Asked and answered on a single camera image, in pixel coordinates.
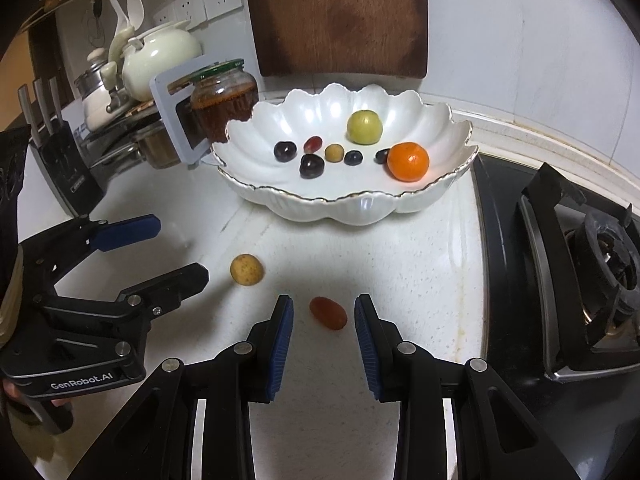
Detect brown wooden cutting board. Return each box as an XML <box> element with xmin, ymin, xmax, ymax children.
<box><xmin>241</xmin><ymin>0</ymin><xmax>429</xmax><ymax>80</ymax></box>

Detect black burner grate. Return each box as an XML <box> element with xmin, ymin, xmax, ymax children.
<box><xmin>517</xmin><ymin>162</ymin><xmax>640</xmax><ymax>383</ymax></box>

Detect steel pot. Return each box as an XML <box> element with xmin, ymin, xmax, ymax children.
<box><xmin>132</xmin><ymin>125</ymin><xmax>182</xmax><ymax>170</ymax></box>

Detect person's left hand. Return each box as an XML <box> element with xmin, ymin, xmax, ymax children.
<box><xmin>0</xmin><ymin>379</ymin><xmax>75</xmax><ymax>409</ymax></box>

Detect red cherry tomato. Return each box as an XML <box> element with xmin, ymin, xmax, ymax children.
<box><xmin>309</xmin><ymin>296</ymin><xmax>348</xmax><ymax>331</ymax></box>

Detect steel pan lid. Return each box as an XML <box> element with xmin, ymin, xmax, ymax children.
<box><xmin>82</xmin><ymin>132</ymin><xmax>141</xmax><ymax>168</ymax></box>

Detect black scissors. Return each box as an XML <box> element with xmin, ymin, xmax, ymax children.
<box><xmin>90</xmin><ymin>0</ymin><xmax>106</xmax><ymax>48</ymax></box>

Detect white scalloped bowl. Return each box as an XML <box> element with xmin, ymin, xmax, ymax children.
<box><xmin>210</xmin><ymin>83</ymin><xmax>479</xmax><ymax>224</ymax></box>

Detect black glass gas stove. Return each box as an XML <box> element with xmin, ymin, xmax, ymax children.
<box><xmin>470</xmin><ymin>152</ymin><xmax>640</xmax><ymax>480</ymax></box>

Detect black knife block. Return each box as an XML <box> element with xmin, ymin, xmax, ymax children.
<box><xmin>30</xmin><ymin>122</ymin><xmax>104</xmax><ymax>216</ymax></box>

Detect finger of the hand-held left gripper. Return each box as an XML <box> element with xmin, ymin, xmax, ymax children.
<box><xmin>20</xmin><ymin>214</ymin><xmax>162</xmax><ymax>306</ymax></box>
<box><xmin>112</xmin><ymin>262</ymin><xmax>209</xmax><ymax>320</ymax></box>

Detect glass jar green lid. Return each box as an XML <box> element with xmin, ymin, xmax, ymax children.
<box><xmin>189</xmin><ymin>58</ymin><xmax>259</xmax><ymax>145</ymax></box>

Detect yellow-green round fruit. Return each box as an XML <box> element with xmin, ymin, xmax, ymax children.
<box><xmin>347</xmin><ymin>110</ymin><xmax>384</xmax><ymax>146</ymax></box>

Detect orange tangerine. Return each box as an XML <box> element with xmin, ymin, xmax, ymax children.
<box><xmin>387</xmin><ymin>142</ymin><xmax>431</xmax><ymax>182</ymax></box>

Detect steel handled knife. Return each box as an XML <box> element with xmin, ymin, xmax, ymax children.
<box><xmin>32</xmin><ymin>79</ymin><xmax>52</xmax><ymax>136</ymax></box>
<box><xmin>47</xmin><ymin>76</ymin><xmax>65</xmax><ymax>128</ymax></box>
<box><xmin>17</xmin><ymin>85</ymin><xmax>40</xmax><ymax>146</ymax></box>

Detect steel kettle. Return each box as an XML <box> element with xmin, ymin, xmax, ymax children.
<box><xmin>74</xmin><ymin>47</ymin><xmax>126</xmax><ymax>101</ymax></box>

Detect white rectangular frame stand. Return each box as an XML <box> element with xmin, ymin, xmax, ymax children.
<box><xmin>150</xmin><ymin>54</ymin><xmax>221</xmax><ymax>167</ymax></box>

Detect black counter shelf rack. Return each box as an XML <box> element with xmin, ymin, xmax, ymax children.
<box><xmin>75</xmin><ymin>100</ymin><xmax>168</xmax><ymax>171</ymax></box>

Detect cream ceramic pot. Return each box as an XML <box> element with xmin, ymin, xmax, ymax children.
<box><xmin>121</xmin><ymin>20</ymin><xmax>203</xmax><ymax>102</ymax></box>

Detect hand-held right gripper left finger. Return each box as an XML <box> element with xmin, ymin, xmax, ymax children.
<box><xmin>65</xmin><ymin>294</ymin><xmax>294</xmax><ymax>480</ymax></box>

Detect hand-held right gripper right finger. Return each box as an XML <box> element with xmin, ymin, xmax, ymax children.
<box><xmin>354</xmin><ymin>294</ymin><xmax>566</xmax><ymax>480</ymax></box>

